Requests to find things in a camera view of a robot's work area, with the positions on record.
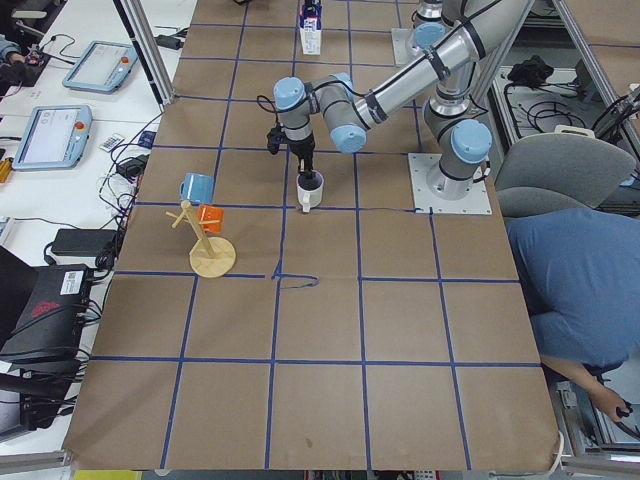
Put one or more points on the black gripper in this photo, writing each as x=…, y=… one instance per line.
x=310, y=6
x=303, y=148

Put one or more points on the blue white milk carton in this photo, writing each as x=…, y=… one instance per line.
x=310, y=29

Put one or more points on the white ribbed mug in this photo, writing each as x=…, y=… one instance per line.
x=309, y=193

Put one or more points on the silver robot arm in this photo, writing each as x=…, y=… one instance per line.
x=450, y=46
x=427, y=28

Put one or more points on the orange cup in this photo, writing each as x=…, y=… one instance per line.
x=210, y=218

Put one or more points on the blue mug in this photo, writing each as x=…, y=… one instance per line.
x=197, y=188

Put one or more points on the wooden mug tree stand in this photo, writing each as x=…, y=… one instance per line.
x=211, y=256

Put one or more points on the small remote control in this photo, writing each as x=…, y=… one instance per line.
x=111, y=142

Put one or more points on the far teach pendant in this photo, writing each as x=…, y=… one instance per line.
x=102, y=68

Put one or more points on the teach pendant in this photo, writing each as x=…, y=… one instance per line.
x=54, y=138
x=102, y=68

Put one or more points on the grey office chair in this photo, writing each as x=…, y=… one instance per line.
x=549, y=172

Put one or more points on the black power adapter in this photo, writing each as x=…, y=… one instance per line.
x=82, y=242

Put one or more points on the near teach pendant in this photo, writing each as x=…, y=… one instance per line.
x=54, y=138

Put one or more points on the person in blue shirt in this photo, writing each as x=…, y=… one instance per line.
x=579, y=272

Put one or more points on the black computer box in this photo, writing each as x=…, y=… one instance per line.
x=42, y=312

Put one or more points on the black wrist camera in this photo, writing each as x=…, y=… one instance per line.
x=275, y=138

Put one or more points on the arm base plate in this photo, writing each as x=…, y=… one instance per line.
x=435, y=193
x=406, y=45

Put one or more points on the aluminium frame post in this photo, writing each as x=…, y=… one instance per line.
x=135, y=22

